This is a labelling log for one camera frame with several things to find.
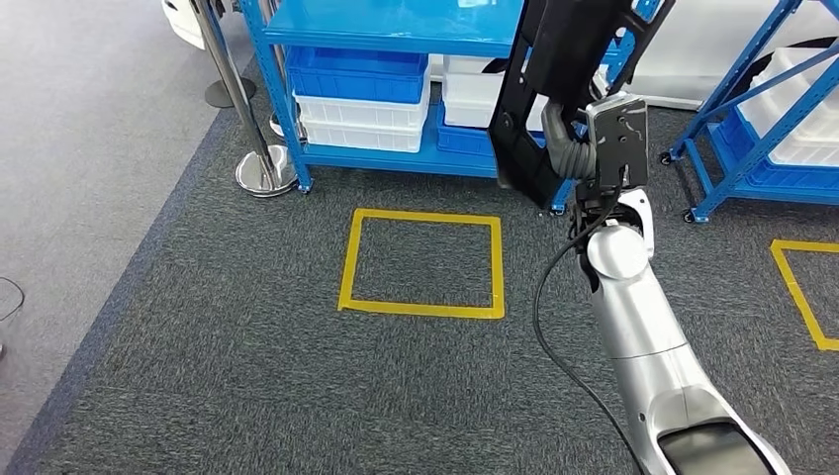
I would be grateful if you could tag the white car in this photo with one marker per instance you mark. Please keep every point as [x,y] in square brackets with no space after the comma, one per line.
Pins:
[708,39]

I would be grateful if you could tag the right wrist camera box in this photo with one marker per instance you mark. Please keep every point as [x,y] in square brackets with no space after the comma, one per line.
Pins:
[619,138]

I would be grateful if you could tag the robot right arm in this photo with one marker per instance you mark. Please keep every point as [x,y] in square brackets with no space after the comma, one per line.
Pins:
[636,314]

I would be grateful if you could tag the yellow floor tape square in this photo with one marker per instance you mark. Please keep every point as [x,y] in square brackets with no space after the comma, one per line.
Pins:
[813,248]
[419,309]

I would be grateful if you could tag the black stanchion with round base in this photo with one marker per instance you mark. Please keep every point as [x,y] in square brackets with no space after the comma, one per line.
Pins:
[229,95]

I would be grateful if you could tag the black plastic plate frame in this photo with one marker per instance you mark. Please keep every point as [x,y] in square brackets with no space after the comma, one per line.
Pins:
[518,164]

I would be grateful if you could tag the blue metal shelf rack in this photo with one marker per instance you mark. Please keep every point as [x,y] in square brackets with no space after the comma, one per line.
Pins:
[773,187]
[393,26]

